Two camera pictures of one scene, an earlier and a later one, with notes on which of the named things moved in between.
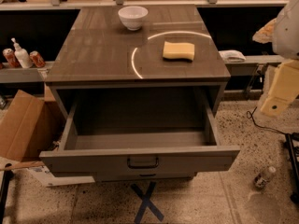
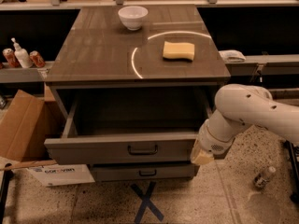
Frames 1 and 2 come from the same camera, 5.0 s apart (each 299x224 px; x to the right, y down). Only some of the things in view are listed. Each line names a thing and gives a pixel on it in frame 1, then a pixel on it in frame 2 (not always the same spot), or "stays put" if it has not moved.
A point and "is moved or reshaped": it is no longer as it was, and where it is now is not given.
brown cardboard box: x=30 y=125 stays put
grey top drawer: x=138 y=133 is moved or reshaped
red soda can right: x=36 y=59 stays put
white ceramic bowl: x=133 y=16 stays put
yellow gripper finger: x=284 y=88 -> x=211 y=141
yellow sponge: x=178 y=51 stays put
